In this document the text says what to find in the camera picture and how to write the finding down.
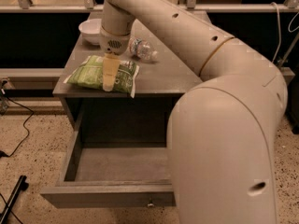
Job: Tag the grey wooden cabinet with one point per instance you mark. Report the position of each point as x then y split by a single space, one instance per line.
143 94

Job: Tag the black bar on floor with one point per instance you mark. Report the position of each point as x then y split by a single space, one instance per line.
20 186

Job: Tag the clear plastic water bottle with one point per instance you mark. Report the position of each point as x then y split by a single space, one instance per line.
142 49

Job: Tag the white ceramic bowl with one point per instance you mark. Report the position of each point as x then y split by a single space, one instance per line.
90 30

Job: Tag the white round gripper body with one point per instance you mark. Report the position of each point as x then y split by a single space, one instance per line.
114 43

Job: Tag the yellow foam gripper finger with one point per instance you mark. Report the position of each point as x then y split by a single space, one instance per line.
111 65

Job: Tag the metal railing frame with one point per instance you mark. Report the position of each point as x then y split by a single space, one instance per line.
62 7

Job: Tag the green jalapeno chip bag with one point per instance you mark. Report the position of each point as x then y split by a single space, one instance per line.
90 75

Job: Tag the open grey top drawer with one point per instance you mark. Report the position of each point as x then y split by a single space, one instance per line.
112 169

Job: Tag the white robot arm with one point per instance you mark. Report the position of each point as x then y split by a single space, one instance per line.
221 132

